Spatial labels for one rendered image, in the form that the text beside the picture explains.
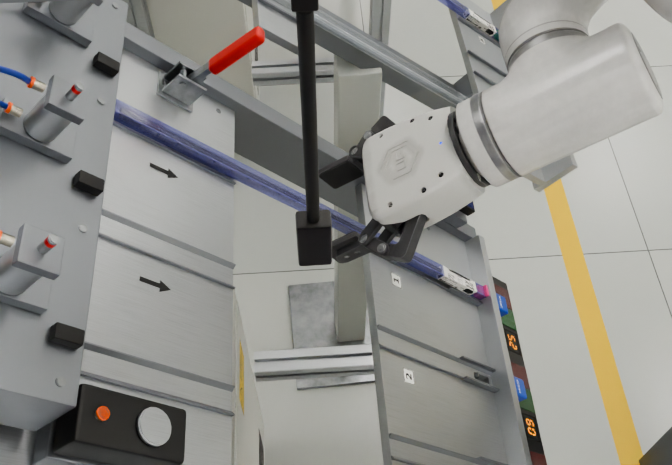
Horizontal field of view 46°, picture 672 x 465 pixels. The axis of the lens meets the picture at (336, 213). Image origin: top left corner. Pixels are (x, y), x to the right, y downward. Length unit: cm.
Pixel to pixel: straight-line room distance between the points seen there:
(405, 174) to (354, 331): 99
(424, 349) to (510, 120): 28
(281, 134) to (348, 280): 71
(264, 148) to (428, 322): 26
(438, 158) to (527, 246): 121
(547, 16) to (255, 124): 30
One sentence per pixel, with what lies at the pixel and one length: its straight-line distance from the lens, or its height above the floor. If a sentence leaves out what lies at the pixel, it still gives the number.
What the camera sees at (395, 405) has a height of 84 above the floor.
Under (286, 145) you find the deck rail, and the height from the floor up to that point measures 92.
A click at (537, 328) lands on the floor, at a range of 179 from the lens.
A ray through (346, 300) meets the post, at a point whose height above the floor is 19.
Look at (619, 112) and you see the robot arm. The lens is 67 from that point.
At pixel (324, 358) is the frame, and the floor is 31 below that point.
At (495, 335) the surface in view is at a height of 73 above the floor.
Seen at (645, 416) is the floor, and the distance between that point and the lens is 177.
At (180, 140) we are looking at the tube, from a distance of 69.
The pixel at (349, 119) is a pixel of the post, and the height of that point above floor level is 72.
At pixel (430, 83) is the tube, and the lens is 97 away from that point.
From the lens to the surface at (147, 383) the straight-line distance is 58.
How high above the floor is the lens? 155
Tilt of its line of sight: 55 degrees down
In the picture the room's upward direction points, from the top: straight up
